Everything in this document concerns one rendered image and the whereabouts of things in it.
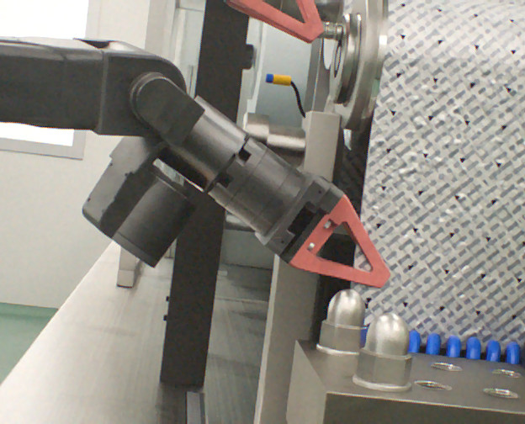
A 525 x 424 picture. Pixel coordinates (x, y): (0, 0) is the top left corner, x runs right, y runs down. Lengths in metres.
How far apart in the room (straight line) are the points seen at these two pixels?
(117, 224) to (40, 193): 5.66
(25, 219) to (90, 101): 5.74
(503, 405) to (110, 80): 0.33
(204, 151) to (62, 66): 0.13
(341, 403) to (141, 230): 0.22
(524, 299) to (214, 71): 0.46
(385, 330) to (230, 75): 0.55
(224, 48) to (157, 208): 0.40
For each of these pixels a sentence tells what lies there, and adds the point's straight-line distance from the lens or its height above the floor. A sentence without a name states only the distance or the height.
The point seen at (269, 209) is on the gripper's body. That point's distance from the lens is 0.74.
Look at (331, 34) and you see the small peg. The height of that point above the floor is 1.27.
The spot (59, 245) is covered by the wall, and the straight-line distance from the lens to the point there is 6.40.
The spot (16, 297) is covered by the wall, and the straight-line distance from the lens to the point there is 6.48.
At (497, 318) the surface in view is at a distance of 0.81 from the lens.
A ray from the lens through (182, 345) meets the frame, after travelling 1.11.
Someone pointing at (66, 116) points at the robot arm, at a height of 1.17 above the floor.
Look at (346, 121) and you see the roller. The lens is 0.82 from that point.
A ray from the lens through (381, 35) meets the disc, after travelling 0.77.
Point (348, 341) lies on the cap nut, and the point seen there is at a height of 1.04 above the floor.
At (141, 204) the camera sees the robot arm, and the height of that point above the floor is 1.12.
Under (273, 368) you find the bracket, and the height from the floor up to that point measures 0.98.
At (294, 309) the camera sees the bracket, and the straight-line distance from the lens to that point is 0.86.
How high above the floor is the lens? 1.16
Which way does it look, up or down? 3 degrees down
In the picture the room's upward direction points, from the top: 7 degrees clockwise
